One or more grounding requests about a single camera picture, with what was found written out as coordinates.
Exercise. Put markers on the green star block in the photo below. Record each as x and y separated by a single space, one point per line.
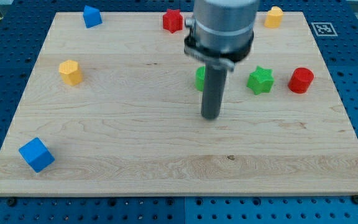
261 80

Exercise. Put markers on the red star block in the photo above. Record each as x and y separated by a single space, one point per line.
172 20

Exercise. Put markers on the blue cube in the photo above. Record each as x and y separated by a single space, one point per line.
36 154

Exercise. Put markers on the green cylinder block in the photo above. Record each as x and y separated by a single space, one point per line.
199 78

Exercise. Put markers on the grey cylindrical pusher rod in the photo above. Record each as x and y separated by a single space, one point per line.
214 83

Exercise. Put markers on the wooden board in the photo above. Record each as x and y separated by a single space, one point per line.
133 126

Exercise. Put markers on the yellow hexagon block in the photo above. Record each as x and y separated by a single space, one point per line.
70 72

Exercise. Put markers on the red cylinder block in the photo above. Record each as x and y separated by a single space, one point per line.
301 80

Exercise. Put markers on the blue pentagon block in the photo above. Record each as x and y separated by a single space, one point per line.
92 16

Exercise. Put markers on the yellow rounded block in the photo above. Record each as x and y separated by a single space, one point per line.
274 17

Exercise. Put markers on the white fiducial marker tag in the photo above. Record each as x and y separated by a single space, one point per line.
324 29

